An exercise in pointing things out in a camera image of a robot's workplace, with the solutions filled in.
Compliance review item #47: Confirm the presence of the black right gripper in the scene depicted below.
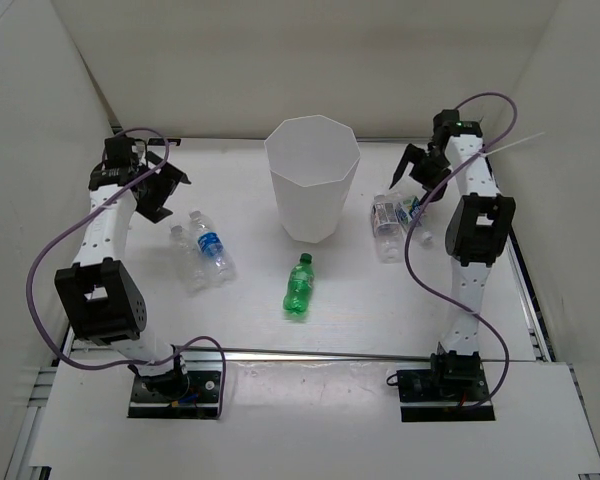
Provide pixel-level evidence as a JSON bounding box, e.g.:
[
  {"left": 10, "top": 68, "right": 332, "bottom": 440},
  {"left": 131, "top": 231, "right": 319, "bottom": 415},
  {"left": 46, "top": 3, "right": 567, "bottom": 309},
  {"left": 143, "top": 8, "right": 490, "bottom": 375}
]
[{"left": 392, "top": 143, "right": 452, "bottom": 205}]

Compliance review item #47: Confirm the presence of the clear bottle green blue label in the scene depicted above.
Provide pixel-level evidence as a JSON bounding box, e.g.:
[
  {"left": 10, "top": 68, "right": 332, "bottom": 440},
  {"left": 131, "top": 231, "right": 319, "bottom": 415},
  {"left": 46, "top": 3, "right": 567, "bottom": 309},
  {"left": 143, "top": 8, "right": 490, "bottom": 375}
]
[{"left": 394, "top": 195, "right": 433, "bottom": 247}]

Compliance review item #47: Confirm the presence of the clear unlabelled plastic bottle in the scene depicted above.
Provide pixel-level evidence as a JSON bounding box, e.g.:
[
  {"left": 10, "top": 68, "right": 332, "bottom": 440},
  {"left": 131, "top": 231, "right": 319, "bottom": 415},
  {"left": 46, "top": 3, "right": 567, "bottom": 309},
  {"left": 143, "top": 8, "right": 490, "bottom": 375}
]
[{"left": 169, "top": 224, "right": 207, "bottom": 296}]

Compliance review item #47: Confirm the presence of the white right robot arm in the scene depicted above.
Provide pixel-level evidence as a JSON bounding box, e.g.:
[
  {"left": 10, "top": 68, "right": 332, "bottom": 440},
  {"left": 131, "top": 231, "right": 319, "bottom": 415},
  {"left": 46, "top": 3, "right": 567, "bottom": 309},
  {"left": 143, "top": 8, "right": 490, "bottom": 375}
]
[{"left": 410, "top": 109, "right": 516, "bottom": 400}]

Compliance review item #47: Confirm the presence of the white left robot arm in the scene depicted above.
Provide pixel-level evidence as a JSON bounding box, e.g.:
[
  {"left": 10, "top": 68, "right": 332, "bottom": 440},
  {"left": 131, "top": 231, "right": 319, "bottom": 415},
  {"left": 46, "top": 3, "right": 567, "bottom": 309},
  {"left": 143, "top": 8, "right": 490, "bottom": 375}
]
[{"left": 54, "top": 133, "right": 416, "bottom": 403}]

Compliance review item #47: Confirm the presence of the white octagonal plastic bin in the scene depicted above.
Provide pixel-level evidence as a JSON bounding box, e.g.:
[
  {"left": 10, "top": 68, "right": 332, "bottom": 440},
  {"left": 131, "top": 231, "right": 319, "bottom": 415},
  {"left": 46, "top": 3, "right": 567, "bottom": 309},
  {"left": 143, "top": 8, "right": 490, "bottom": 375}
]
[{"left": 264, "top": 115, "right": 361, "bottom": 244}]

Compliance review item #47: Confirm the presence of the clear bottle white barcode label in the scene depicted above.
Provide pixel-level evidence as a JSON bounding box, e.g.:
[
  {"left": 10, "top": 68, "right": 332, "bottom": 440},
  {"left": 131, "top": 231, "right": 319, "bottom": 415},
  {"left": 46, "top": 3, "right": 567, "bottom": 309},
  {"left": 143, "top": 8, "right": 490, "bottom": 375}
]
[{"left": 370, "top": 194, "right": 403, "bottom": 264}]

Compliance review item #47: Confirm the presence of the white zip tie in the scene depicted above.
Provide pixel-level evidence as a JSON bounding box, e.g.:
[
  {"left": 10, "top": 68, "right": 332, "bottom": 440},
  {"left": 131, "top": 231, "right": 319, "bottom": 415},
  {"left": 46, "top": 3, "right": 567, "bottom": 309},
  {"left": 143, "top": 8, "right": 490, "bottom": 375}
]
[{"left": 484, "top": 131, "right": 546, "bottom": 156}]

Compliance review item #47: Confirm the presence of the green plastic soda bottle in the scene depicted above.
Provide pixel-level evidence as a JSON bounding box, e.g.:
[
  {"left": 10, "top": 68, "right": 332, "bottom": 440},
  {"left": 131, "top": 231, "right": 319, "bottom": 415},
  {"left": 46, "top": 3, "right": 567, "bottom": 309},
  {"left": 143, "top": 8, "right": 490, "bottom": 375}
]
[{"left": 282, "top": 253, "right": 315, "bottom": 317}]

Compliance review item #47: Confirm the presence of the white foam board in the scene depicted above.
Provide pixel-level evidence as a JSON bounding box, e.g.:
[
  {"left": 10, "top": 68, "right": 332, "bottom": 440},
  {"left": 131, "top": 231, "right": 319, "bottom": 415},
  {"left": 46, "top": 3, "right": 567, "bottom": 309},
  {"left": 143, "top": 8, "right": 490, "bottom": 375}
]
[{"left": 31, "top": 362, "right": 600, "bottom": 479}]

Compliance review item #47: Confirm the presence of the aluminium table edge rail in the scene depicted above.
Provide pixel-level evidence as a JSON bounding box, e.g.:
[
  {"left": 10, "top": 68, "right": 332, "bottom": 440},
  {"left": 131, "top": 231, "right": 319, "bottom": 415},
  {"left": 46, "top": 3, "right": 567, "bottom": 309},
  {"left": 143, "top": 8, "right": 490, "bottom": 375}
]
[{"left": 69, "top": 347, "right": 541, "bottom": 362}]

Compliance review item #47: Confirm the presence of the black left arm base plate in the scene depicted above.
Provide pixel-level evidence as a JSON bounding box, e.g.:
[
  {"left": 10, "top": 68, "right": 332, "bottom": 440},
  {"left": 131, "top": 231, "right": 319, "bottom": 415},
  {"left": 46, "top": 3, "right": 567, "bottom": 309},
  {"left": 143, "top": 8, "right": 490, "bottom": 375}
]
[{"left": 127, "top": 360, "right": 226, "bottom": 420}]

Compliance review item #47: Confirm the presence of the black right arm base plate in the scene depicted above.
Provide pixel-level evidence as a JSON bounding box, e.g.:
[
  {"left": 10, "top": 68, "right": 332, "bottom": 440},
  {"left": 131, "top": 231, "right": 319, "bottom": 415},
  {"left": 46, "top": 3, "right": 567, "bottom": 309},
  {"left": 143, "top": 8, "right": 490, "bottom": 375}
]
[{"left": 385, "top": 365, "right": 496, "bottom": 423}]

